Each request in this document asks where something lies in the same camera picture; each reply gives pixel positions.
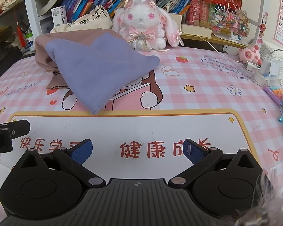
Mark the fuzzy pink sleeve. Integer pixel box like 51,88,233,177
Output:
233,168,283,226

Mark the white plastic bottle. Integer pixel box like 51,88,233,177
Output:
25,31,36,52

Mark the red tassel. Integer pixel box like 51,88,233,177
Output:
15,21,27,48

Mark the white barcode box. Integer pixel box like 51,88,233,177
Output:
51,6,66,27

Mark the thick white book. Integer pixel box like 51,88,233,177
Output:
181,24,213,38

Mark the white knitted cloth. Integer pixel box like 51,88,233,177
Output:
259,40,283,90

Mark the dark brown cloth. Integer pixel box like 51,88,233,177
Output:
0,27,23,63

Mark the white power adapter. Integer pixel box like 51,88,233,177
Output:
243,61,262,73

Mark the bee wall sticker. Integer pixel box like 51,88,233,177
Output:
258,12,269,46

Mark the colourful bead tree ornament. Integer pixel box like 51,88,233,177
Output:
210,3,250,40

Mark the white cord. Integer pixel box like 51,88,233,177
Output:
196,33,244,64

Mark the bundle of colourful sticks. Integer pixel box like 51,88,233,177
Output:
262,85,283,107

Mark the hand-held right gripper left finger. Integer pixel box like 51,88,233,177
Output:
16,139,106,189

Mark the small pink plush toy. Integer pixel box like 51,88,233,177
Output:
238,44,262,66

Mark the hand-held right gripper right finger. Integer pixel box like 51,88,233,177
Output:
168,139,262,189

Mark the pink checkered printed table mat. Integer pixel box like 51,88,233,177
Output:
0,45,283,208

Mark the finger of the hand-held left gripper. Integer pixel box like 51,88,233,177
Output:
0,120,31,144

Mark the cream canvas bag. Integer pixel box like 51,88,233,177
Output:
49,5,115,33

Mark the white pink plush bunny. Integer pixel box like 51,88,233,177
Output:
112,0,185,51

